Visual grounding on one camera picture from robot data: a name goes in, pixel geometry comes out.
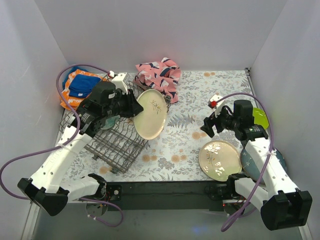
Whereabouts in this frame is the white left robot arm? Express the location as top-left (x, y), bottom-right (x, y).
top-left (17, 79), bottom-right (144, 216)

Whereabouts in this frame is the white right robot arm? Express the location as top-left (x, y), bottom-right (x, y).
top-left (201, 95), bottom-right (313, 231)

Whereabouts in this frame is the lime green plate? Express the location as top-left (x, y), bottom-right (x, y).
top-left (252, 107), bottom-right (269, 130)

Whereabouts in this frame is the cream and green plate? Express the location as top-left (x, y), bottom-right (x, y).
top-left (198, 140), bottom-right (242, 182)

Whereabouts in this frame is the orange and blue cloth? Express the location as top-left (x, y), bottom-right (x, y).
top-left (62, 66), bottom-right (113, 110)

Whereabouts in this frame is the pink patterned cloth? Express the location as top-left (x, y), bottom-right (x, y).
top-left (134, 57), bottom-right (181, 104)

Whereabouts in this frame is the floral tablecloth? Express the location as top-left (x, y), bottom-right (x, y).
top-left (48, 70), bottom-right (271, 183)

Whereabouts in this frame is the grey blue plate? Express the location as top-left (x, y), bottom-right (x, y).
top-left (240, 147), bottom-right (287, 182)

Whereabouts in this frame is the black base bar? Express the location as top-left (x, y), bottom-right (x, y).
top-left (106, 180), bottom-right (245, 212)

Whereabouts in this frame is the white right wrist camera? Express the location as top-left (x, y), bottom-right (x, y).
top-left (208, 94), bottom-right (225, 117)

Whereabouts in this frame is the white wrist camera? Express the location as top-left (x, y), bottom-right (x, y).
top-left (108, 70), bottom-right (129, 95)
top-left (208, 94), bottom-right (225, 117)

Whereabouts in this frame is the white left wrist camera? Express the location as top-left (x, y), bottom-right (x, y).
top-left (108, 70), bottom-right (129, 95)

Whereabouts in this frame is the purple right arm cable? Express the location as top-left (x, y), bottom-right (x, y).
top-left (216, 92), bottom-right (273, 233)

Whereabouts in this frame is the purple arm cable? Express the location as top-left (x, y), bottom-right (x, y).
top-left (0, 64), bottom-right (125, 228)
top-left (216, 92), bottom-right (273, 233)

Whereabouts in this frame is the grey wire dish rack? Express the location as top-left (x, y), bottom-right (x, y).
top-left (58, 73), bottom-right (172, 174)

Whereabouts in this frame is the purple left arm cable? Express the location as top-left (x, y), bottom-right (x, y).
top-left (0, 64), bottom-right (125, 228)

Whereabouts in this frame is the aluminium rail frame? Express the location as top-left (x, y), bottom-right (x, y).
top-left (23, 202), bottom-right (312, 240)

